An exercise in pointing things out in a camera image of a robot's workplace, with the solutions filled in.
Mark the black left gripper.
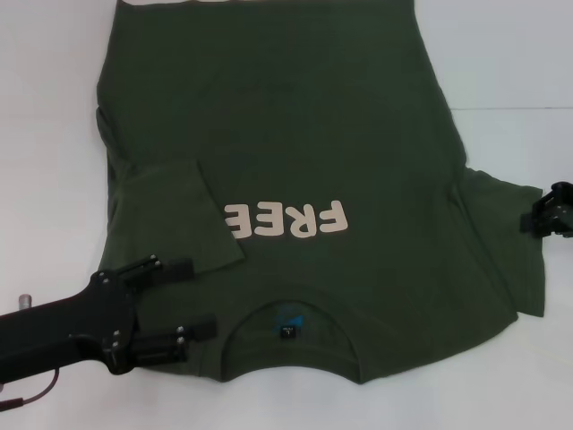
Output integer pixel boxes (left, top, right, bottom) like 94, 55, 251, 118
0, 254, 218, 384

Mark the dark green FREE t-shirt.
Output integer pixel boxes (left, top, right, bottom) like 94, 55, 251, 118
96, 0, 547, 387

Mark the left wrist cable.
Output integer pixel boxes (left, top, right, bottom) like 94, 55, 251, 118
0, 366, 59, 408

